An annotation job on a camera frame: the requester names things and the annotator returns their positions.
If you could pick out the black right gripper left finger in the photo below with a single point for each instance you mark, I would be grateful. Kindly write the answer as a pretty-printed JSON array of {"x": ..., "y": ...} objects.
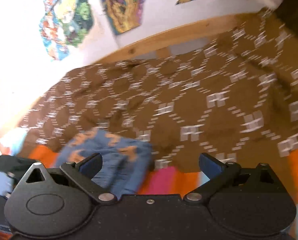
[{"x": 80, "y": 175}]

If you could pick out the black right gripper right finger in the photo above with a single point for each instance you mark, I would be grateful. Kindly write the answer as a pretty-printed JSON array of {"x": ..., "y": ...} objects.
[{"x": 219, "y": 175}]

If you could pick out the blue pants with orange trucks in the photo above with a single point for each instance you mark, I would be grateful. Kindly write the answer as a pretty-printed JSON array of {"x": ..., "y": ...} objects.
[{"x": 125, "y": 161}]

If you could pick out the orange blue pink bedsheet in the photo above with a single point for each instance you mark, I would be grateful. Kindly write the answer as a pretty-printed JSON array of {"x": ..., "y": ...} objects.
[{"x": 168, "y": 180}]

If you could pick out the brown PF patterned blanket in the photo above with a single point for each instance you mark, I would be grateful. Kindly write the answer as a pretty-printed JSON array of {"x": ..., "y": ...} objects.
[{"x": 236, "y": 98}]

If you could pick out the anime girl green poster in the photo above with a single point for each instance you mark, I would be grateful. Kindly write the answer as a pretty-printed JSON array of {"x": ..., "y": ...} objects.
[{"x": 65, "y": 24}]

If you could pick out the yellow swirly art poster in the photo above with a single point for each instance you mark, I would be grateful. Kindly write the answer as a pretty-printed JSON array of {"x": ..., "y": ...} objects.
[{"x": 123, "y": 15}]

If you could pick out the wooden bed frame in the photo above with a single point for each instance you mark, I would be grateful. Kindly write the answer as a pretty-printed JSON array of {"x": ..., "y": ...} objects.
[{"x": 141, "y": 41}]

